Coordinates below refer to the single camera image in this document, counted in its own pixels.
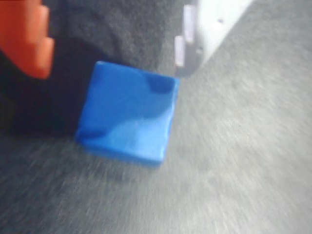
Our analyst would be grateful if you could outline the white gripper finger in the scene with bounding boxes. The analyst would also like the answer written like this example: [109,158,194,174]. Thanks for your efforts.
[174,0,255,78]

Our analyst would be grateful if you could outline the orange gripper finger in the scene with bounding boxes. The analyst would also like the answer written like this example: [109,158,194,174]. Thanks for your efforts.
[0,0,56,79]

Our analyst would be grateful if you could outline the blue cube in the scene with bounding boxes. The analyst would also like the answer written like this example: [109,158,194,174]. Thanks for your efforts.
[75,60,181,168]

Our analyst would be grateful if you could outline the dark grey felt mat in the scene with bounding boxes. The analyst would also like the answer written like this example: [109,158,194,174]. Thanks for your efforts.
[0,0,312,234]

